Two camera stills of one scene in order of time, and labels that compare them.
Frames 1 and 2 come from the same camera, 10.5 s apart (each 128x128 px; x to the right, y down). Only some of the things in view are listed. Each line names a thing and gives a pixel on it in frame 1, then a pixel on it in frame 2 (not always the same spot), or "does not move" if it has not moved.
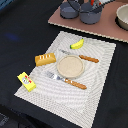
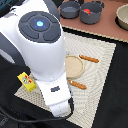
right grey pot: (89, 14) does not move
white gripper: (104, 1) to (56, 94)
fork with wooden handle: (65, 80) does not move
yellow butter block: (27, 82) does not move
